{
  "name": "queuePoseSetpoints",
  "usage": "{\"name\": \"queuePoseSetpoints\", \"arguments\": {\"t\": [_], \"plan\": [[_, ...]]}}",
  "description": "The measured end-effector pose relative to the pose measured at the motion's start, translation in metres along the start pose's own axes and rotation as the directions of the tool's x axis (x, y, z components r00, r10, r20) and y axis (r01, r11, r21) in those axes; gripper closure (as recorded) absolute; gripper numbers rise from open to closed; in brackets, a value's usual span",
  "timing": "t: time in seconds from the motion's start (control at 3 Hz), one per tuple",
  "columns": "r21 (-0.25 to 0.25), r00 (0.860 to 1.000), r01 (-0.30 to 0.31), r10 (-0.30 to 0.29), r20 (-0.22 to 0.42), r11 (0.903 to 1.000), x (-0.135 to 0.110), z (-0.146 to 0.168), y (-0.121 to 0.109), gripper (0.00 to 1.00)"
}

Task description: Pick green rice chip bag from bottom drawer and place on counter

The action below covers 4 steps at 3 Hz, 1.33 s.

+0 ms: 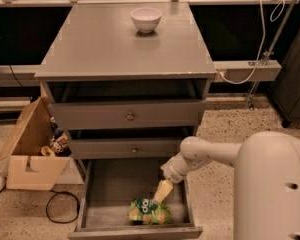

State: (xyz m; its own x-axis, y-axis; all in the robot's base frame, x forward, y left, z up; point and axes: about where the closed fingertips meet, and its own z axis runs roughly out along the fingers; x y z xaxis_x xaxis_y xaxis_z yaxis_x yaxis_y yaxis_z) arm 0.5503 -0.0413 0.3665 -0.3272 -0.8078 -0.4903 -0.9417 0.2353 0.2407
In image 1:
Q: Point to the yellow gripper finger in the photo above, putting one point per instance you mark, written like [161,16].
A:
[163,190]

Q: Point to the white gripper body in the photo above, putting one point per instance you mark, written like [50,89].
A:
[170,173]

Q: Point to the green rice chip bag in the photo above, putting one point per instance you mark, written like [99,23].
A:
[146,212]

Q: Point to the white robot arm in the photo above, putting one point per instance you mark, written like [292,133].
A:
[266,181]

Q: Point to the grey middle drawer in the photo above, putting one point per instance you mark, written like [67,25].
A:
[128,143]

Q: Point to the grey drawer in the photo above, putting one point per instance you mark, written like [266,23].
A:
[111,186]
[86,105]
[128,143]

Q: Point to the grey bottom drawer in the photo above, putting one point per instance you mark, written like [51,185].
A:
[111,186]

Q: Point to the grey top drawer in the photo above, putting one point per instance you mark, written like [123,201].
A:
[86,105]

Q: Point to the grey drawer cabinet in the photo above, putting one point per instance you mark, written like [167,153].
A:
[99,42]

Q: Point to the snack items in box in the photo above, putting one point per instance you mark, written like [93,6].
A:
[58,146]

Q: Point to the dark grey side cabinet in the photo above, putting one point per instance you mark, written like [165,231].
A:
[285,92]

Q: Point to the open cardboard box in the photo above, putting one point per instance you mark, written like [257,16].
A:
[28,169]

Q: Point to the metal support pole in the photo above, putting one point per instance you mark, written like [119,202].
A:
[262,61]

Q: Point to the white ceramic bowl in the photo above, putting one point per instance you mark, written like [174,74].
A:
[146,19]

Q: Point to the grey wall rail shelf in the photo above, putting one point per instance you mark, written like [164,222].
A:
[246,71]

